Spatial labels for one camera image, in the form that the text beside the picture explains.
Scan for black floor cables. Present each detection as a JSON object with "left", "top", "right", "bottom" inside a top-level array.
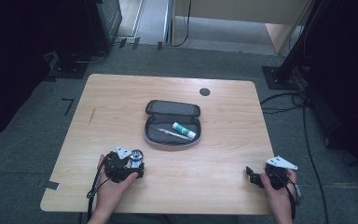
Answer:
[{"left": 259, "top": 90, "right": 331, "bottom": 224}]

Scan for black pencil case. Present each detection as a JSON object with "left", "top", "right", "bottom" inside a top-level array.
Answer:
[{"left": 143, "top": 99, "right": 203, "bottom": 148}]

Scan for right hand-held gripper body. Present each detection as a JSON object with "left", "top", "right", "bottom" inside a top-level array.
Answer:
[{"left": 262, "top": 155, "right": 299, "bottom": 191}]

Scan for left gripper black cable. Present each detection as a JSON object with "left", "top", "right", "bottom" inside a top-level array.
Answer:
[{"left": 86, "top": 157, "right": 110, "bottom": 224}]

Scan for light wooden furniture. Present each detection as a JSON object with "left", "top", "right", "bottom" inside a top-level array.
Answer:
[{"left": 171, "top": 0, "right": 315, "bottom": 54}]

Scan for person's left hand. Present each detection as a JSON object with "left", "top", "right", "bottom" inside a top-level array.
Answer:
[{"left": 92, "top": 154, "right": 140, "bottom": 217}]

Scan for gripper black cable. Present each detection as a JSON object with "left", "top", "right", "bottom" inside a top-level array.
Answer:
[
  {"left": 86, "top": 157, "right": 110, "bottom": 224},
  {"left": 273, "top": 169, "right": 303, "bottom": 222}
]

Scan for black floor tape strip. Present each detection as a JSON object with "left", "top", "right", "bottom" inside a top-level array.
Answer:
[{"left": 37, "top": 179, "right": 61, "bottom": 191}]

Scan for blue correction tape dispenser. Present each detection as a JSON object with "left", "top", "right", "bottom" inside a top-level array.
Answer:
[{"left": 129, "top": 149, "right": 145, "bottom": 169}]

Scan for black metal stand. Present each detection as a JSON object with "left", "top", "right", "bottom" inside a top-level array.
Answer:
[{"left": 261, "top": 0, "right": 323, "bottom": 91}]

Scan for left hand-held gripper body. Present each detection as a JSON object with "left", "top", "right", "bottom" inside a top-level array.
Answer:
[{"left": 103, "top": 145, "right": 132, "bottom": 184}]

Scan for dark curtain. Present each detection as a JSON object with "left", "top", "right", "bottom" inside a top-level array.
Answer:
[
  {"left": 302, "top": 0, "right": 358, "bottom": 190},
  {"left": 0, "top": 0, "right": 90, "bottom": 145}
]

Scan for clear pen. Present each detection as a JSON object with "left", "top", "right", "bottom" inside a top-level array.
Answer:
[{"left": 156, "top": 127, "right": 194, "bottom": 142}]

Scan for white green glue stick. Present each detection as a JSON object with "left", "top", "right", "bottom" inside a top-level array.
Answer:
[{"left": 172, "top": 121, "right": 198, "bottom": 140}]

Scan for person's right hand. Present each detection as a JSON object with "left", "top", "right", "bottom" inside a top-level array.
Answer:
[{"left": 259, "top": 169, "right": 298, "bottom": 217}]

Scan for black cabinet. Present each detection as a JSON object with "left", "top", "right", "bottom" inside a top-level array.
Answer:
[{"left": 85, "top": 0, "right": 124, "bottom": 54}]

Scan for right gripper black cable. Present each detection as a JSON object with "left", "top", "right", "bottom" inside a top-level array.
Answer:
[{"left": 273, "top": 169, "right": 303, "bottom": 222}]

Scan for hanging black cable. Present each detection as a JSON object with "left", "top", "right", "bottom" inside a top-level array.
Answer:
[{"left": 170, "top": 0, "right": 192, "bottom": 49}]

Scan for angled black floor tape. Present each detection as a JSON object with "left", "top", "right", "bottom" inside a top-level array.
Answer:
[{"left": 62, "top": 97, "right": 76, "bottom": 117}]

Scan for black stand base plate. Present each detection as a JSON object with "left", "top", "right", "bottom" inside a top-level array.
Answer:
[{"left": 47, "top": 50, "right": 90, "bottom": 80}]

